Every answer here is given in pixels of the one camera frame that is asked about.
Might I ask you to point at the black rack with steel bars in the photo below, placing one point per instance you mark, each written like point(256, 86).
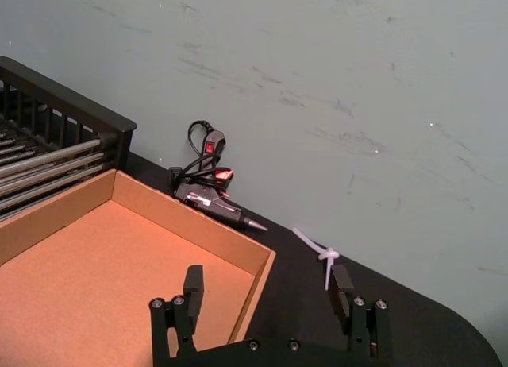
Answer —
point(59, 160)

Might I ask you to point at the black table cloth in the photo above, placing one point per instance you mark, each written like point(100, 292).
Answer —
point(416, 323)

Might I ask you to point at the shallow brown cardboard tray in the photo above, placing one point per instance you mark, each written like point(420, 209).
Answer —
point(99, 263)

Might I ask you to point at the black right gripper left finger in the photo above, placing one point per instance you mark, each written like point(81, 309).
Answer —
point(193, 287)

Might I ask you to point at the plain pale wall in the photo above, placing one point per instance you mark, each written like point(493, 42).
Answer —
point(278, 65)

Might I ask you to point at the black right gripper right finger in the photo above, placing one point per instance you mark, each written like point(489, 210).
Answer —
point(341, 291)

